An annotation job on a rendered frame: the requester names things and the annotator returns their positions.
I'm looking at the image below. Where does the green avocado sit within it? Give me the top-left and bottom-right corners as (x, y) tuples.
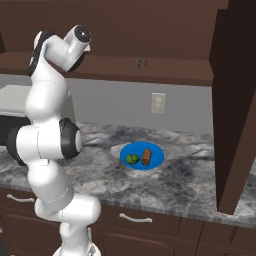
(125, 153), (141, 166)

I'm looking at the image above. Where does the brown bread loaf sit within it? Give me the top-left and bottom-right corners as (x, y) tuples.
(141, 148), (153, 167)

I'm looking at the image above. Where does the blue round plate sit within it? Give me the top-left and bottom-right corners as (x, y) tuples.
(119, 141), (166, 171)

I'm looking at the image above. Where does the dark brown cabinet door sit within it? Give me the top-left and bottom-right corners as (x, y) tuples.
(209, 0), (256, 216)

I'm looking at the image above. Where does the brown base cupboard door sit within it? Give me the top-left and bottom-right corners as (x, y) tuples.
(0, 213), (65, 256)
(96, 231), (198, 256)

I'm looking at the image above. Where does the brown drawer front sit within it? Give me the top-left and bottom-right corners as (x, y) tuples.
(0, 187), (43, 218)
(90, 202), (183, 236)
(201, 220), (256, 255)

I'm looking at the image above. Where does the grey and black microwave oven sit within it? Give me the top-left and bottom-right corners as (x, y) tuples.
(0, 84), (77, 148)

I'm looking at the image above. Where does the white wall outlet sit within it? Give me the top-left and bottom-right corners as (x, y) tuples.
(150, 92), (167, 115)

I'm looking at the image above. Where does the white curved drawer handle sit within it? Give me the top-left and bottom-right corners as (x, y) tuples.
(118, 212), (154, 224)
(6, 193), (36, 204)

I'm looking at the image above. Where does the dark brown wall cabinet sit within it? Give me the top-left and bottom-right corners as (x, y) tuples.
(0, 0), (231, 88)

